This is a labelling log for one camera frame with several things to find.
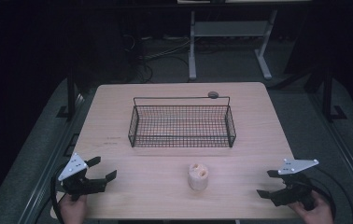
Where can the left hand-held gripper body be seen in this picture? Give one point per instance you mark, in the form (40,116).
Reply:
(79,185)

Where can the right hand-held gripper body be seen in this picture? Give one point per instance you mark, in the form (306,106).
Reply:
(294,193)

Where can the beige lotus root piece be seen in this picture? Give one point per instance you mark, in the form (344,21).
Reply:
(198,177)

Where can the person's left hand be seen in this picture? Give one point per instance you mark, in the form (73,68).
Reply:
(72,210)

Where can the person's right hand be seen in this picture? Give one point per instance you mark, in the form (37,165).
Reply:
(316,214)

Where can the small grey round object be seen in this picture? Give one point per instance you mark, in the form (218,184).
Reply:
(213,95)

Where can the metal frame rail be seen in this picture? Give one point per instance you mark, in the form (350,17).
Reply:
(345,155)
(45,174)

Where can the black stand post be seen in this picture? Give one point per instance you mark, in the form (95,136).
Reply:
(327,99)
(71,99)

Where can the white metal desk frame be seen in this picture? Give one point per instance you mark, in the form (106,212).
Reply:
(227,28)

